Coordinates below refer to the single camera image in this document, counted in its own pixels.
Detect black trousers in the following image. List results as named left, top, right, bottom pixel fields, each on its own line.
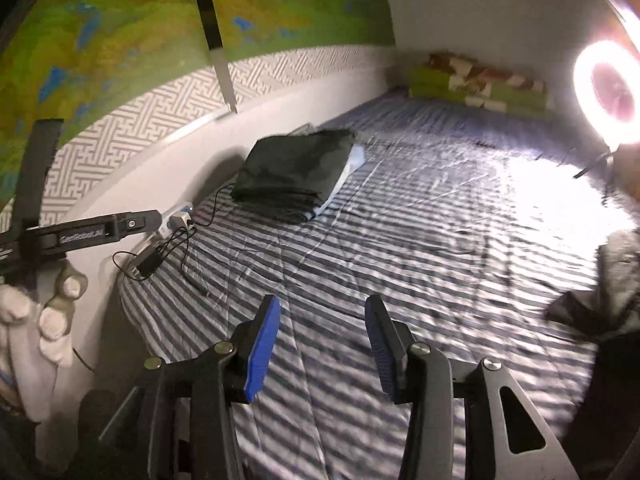
left=231, top=129, right=358, bottom=222

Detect left hand white glove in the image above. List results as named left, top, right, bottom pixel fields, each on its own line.
left=1, top=259, right=88, bottom=422

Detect black power adapter brick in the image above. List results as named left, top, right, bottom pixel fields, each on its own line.
left=129, top=245, right=163, bottom=281

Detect striped blue grey bedspread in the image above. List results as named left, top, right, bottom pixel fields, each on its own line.
left=119, top=93, right=638, bottom=479

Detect white charger plug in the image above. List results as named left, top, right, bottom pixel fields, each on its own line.
left=167, top=210, right=194, bottom=232

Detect folded light blue towel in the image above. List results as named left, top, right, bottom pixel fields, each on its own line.
left=300, top=144, right=366, bottom=221

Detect dark grey button shirt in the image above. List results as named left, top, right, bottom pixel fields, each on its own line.
left=544, top=229, right=639, bottom=342

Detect folded green floral blanket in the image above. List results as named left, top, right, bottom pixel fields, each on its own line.
left=408, top=51, right=555, bottom=117

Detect black and white hanging strip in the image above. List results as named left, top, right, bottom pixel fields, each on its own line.
left=196, top=0, right=238, bottom=114

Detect white wall power socket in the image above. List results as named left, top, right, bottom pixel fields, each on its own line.
left=157, top=202, right=193, bottom=238

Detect black charging cable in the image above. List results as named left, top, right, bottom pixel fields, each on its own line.
left=110, top=186, right=237, bottom=297

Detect green yellow wall map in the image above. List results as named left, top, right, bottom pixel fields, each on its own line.
left=1, top=0, right=395, bottom=223

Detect bright ring light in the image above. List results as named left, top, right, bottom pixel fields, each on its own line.
left=573, top=40, right=639, bottom=152

